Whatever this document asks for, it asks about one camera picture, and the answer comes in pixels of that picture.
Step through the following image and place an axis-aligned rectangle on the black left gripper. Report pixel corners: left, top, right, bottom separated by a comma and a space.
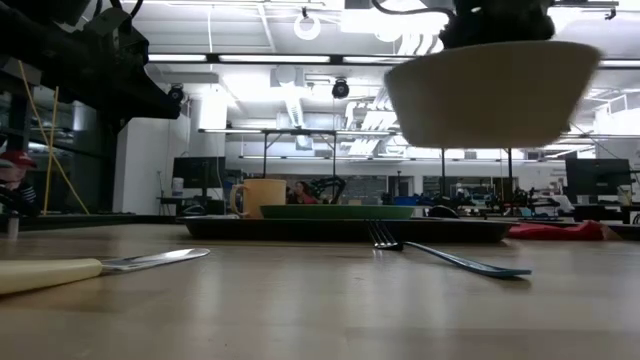
9, 14, 184, 120

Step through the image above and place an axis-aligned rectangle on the beige grey bowl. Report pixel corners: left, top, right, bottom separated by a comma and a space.
384, 40, 604, 150

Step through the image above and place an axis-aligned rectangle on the pale orange mug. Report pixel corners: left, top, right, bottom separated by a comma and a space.
229, 178, 288, 220

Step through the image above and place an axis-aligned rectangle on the yellow handled table knife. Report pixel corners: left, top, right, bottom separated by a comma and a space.
0, 248, 212, 296

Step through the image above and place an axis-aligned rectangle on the red cloth napkin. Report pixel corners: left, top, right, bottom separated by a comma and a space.
507, 220, 609, 242

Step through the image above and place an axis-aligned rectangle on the blue handled fork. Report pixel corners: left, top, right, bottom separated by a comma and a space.
367, 219, 533, 280

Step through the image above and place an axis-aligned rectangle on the green plate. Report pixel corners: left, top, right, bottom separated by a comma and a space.
259, 204, 416, 220

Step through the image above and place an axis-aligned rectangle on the dark brown plastic tray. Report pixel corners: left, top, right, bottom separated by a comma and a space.
177, 215, 516, 245

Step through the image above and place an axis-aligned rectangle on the black computer monitor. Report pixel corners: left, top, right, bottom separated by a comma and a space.
565, 158, 632, 196
172, 156, 227, 190

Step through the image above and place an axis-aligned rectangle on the person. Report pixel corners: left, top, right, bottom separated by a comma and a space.
287, 180, 319, 205
0, 149, 39, 217

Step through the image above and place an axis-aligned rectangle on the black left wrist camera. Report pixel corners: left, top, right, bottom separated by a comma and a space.
82, 7, 151, 66

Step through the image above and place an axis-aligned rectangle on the yellow power cable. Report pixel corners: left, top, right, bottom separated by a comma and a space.
17, 59, 91, 216

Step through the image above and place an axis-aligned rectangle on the white ring ceiling fixture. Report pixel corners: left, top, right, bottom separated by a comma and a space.
293, 12, 322, 42

